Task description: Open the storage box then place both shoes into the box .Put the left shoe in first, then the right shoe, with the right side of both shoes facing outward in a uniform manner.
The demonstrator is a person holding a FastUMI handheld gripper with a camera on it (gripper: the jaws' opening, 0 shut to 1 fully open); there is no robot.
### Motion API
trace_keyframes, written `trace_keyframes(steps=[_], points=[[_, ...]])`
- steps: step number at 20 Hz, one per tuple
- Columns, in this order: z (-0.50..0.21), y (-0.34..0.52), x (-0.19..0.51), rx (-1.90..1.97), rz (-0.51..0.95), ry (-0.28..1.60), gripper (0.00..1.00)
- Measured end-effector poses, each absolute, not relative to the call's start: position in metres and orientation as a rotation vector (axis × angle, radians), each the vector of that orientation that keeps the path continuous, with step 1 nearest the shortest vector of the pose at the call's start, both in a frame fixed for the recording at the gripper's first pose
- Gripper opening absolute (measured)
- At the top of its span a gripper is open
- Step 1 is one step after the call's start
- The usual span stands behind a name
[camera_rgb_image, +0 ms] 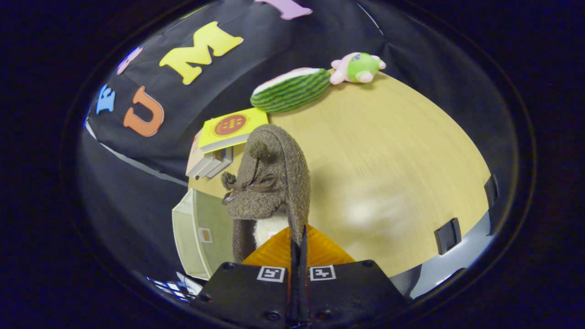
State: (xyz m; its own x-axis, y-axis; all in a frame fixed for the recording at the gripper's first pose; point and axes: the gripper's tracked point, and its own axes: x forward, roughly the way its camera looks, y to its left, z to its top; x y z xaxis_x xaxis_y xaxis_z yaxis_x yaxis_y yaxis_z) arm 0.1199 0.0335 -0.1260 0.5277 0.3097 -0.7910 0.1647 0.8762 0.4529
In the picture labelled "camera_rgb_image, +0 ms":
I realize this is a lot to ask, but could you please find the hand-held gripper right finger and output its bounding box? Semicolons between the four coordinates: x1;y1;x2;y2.
299;224;410;326

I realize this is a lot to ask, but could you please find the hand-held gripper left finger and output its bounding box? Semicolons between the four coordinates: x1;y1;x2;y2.
191;226;300;327

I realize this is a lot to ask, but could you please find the pale green storage box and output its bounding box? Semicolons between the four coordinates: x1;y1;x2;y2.
172;188;238;281

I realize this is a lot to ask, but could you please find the brown fuzzy shoe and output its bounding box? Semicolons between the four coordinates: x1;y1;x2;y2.
221;124;311;263

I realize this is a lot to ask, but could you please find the blue printed packet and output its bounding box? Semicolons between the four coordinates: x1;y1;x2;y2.
145;272;204;300

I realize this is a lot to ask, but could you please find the white book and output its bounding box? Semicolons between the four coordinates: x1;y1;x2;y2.
201;149;227;180

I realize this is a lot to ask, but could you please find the blue cover book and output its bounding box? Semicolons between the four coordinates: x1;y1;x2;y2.
215;145;234;176

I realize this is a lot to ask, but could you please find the beige book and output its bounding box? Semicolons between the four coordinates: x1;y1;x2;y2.
185;130;213;179

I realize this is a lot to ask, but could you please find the black backdrop cloth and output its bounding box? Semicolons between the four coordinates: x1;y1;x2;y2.
79;0;519;293

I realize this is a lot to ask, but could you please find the yellow book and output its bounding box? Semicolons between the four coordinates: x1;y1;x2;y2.
197;107;269;154

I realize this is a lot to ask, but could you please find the watermelon slice plush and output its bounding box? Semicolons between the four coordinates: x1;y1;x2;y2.
250;68;331;113

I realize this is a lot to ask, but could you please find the pink and green plush toy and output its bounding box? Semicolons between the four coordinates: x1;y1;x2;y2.
330;52;387;85

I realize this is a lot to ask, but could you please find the black table bracket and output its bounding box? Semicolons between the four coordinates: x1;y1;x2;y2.
433;218;463;255
484;174;500;209

